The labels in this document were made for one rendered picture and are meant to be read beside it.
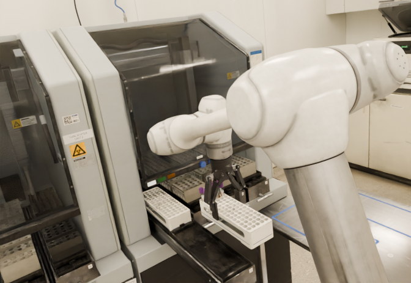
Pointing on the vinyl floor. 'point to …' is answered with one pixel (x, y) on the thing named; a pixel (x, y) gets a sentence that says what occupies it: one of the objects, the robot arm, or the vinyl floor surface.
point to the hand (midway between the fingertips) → (227, 207)
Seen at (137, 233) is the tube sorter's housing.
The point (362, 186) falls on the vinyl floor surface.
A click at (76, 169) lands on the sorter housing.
